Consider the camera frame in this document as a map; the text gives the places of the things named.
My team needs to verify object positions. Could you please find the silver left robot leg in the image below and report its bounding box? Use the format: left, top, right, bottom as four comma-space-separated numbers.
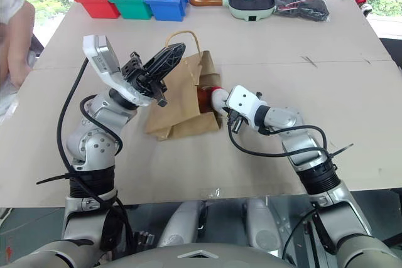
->
156, 200, 209, 249

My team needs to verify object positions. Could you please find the white crumpled plastic sheet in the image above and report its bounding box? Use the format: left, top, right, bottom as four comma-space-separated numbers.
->
0, 90, 20, 124

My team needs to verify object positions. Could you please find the pale green electric frying pan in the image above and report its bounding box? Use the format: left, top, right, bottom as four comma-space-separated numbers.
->
189, 0, 278, 23

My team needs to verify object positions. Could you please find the brown paper bag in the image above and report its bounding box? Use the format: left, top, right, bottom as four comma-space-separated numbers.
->
144, 30, 224, 142

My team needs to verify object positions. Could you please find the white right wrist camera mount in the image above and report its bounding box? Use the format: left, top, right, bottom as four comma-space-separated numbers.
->
225, 85, 268, 125

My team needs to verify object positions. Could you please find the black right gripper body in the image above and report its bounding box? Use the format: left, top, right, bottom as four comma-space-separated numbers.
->
225, 109, 249, 134

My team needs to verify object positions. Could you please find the silver right robot leg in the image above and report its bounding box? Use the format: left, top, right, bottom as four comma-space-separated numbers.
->
244, 197, 283, 254

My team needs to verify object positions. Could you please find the blue plastic bin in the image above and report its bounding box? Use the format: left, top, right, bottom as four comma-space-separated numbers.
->
143, 0, 191, 22

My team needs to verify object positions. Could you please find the silver robot leg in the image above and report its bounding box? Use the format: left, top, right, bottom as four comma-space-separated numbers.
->
156, 200, 209, 249
244, 197, 283, 254

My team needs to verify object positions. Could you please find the red and white plush toy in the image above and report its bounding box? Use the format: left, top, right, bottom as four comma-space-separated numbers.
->
197, 85, 234, 114

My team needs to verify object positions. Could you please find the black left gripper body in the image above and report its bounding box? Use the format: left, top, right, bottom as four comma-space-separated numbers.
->
124, 66, 170, 108

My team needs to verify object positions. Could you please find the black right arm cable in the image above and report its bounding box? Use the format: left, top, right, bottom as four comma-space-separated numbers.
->
227, 117, 328, 158

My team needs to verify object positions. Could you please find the silver robot torso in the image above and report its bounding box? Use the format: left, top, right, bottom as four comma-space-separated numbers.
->
24, 239, 346, 268

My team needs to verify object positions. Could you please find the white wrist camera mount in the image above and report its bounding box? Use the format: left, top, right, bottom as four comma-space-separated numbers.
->
82, 34, 152, 107
225, 85, 268, 125

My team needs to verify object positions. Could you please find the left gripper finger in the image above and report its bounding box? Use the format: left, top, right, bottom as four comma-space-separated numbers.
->
145, 42, 187, 84
121, 50, 145, 81

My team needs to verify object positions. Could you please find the black bag of clothing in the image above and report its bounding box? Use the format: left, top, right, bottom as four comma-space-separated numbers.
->
272, 0, 330, 24

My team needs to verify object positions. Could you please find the person in white shirt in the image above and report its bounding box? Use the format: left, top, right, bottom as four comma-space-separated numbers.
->
0, 0, 36, 89

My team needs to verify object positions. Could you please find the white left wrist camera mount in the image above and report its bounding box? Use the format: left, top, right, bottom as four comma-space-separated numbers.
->
82, 34, 152, 107

